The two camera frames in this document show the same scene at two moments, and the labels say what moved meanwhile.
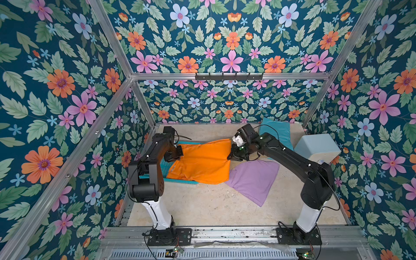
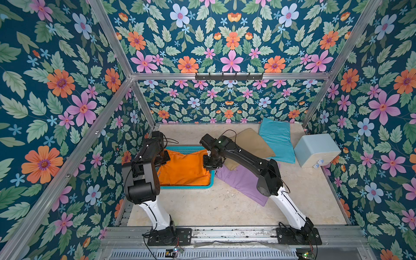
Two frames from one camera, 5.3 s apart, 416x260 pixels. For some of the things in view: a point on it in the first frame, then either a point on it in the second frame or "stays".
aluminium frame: x=247 y=242 stays
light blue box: x=322 y=148 stays
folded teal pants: x=281 y=130 stays
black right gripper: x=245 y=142 -> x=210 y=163
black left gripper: x=179 y=152 -> x=166 y=157
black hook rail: x=228 y=77 stays
